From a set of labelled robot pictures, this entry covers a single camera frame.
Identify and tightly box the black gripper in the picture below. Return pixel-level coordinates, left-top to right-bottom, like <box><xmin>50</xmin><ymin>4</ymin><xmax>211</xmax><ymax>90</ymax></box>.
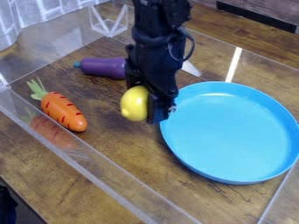
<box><xmin>126</xmin><ymin>34</ymin><xmax>186</xmax><ymax>124</ymax></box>

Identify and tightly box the yellow toy lemon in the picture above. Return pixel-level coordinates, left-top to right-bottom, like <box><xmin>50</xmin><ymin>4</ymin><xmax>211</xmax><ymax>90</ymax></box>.
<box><xmin>120</xmin><ymin>86</ymin><xmax>150</xmax><ymax>122</ymax></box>

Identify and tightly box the orange toy carrot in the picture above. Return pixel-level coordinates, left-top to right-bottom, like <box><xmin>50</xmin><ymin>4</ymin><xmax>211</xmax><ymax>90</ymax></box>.
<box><xmin>27</xmin><ymin>78</ymin><xmax>88</xmax><ymax>132</ymax></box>

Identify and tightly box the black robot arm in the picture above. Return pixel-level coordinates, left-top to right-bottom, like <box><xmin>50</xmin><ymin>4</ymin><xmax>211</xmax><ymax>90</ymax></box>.
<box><xmin>126</xmin><ymin>0</ymin><xmax>194</xmax><ymax>124</ymax></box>

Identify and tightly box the blue round tray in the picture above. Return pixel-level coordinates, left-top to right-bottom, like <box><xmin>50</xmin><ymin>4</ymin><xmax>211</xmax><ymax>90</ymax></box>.
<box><xmin>160</xmin><ymin>81</ymin><xmax>299</xmax><ymax>185</ymax></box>

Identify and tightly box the purple toy eggplant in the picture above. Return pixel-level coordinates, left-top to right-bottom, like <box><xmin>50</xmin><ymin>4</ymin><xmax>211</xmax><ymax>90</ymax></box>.
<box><xmin>74</xmin><ymin>58</ymin><xmax>126</xmax><ymax>80</ymax></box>

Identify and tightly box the white curtain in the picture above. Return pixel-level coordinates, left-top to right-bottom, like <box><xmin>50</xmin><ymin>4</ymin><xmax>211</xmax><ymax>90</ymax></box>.
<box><xmin>0</xmin><ymin>0</ymin><xmax>110</xmax><ymax>52</ymax></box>

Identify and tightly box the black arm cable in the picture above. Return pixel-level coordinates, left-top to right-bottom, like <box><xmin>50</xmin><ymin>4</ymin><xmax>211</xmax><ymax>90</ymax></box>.
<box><xmin>167</xmin><ymin>25</ymin><xmax>197</xmax><ymax>63</ymax></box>

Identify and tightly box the clear acrylic enclosure wall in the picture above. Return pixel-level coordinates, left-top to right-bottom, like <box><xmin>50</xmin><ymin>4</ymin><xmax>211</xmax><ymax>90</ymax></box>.
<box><xmin>0</xmin><ymin>0</ymin><xmax>299</xmax><ymax>224</ymax></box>

